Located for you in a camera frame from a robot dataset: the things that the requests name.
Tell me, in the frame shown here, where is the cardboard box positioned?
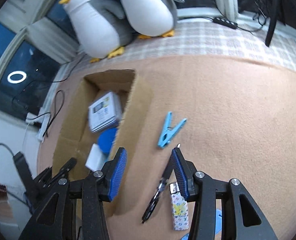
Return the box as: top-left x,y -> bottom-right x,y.
52,69 -> 153,216

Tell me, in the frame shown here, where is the white USB wall charger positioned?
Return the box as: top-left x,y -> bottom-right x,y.
85,144 -> 107,172

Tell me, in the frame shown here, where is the blue round tape measure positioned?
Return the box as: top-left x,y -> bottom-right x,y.
98,127 -> 118,155

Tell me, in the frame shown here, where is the white card pack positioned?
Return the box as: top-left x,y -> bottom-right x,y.
88,91 -> 123,133

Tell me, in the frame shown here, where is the black pen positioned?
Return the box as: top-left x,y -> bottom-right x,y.
141,158 -> 173,224

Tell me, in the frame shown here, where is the white power strip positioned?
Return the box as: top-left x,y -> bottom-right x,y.
25,107 -> 51,142

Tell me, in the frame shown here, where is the light blue clothespin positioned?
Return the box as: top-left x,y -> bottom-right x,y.
157,112 -> 187,148

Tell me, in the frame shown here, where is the large grey penguin plush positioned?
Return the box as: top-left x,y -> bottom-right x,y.
59,0 -> 134,63

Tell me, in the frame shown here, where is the checkered cloth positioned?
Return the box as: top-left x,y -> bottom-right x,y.
63,19 -> 296,77

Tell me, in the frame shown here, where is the small grey penguin plush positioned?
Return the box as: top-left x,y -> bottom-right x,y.
120,0 -> 185,40

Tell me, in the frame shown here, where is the black stand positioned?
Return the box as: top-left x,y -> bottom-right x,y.
265,0 -> 281,47

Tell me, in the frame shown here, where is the black looped cable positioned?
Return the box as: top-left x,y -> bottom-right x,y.
41,89 -> 65,138

